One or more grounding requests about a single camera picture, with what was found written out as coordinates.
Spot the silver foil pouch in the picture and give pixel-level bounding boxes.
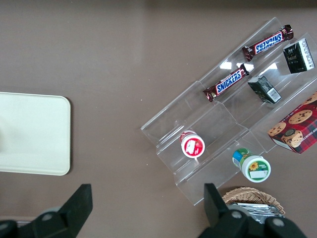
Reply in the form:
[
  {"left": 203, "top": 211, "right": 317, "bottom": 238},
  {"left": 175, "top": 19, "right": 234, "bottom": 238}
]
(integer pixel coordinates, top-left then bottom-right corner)
[{"left": 226, "top": 201, "right": 286, "bottom": 224}]

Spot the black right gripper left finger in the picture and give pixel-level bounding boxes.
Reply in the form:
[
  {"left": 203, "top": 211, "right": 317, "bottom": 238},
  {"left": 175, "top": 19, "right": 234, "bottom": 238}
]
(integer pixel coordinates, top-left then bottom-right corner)
[{"left": 17, "top": 183, "right": 93, "bottom": 238}]

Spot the snickers bar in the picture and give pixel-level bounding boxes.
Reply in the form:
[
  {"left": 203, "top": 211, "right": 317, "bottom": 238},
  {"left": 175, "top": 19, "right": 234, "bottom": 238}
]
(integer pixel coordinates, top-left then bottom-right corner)
[
  {"left": 242, "top": 24, "right": 295, "bottom": 62},
  {"left": 203, "top": 63, "right": 250, "bottom": 103}
]

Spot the red tartan cookie box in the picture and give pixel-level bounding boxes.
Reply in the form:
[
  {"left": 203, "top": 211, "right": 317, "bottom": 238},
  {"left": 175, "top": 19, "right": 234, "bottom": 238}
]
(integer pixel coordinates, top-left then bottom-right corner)
[{"left": 267, "top": 91, "right": 317, "bottom": 155}]

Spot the small black carton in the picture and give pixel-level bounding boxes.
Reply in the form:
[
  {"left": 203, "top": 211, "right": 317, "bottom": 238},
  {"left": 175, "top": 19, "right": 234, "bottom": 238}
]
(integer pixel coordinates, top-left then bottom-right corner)
[
  {"left": 247, "top": 75, "right": 282, "bottom": 104},
  {"left": 282, "top": 40, "right": 315, "bottom": 74}
]

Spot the clear acrylic stepped stand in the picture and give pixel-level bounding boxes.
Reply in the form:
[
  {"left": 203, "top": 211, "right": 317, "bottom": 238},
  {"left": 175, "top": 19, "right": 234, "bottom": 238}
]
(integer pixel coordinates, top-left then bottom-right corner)
[{"left": 140, "top": 16, "right": 317, "bottom": 207}]

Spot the light wicker basket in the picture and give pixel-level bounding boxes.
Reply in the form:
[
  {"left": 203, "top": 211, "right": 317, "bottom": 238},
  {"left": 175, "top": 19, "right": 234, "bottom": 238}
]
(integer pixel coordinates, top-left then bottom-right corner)
[{"left": 220, "top": 186, "right": 286, "bottom": 217}]

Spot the beige rectangular tray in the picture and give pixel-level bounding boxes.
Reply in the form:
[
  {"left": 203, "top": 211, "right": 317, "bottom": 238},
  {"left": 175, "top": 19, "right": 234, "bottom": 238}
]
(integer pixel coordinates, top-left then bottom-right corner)
[{"left": 0, "top": 91, "right": 72, "bottom": 177}]

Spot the green lid yoghurt cup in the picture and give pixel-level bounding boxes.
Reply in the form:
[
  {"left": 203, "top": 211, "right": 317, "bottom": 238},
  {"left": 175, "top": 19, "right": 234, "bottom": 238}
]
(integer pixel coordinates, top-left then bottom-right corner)
[{"left": 231, "top": 147, "right": 271, "bottom": 183}]

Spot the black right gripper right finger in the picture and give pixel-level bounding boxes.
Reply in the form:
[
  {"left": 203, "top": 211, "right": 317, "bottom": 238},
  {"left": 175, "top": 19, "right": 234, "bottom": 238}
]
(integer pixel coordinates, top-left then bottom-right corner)
[{"left": 197, "top": 183, "right": 308, "bottom": 238}]

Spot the red lid yoghurt cup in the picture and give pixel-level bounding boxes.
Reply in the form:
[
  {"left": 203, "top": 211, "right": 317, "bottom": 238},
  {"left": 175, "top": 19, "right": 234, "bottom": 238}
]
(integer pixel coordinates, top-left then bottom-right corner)
[{"left": 179, "top": 129, "right": 206, "bottom": 159}]

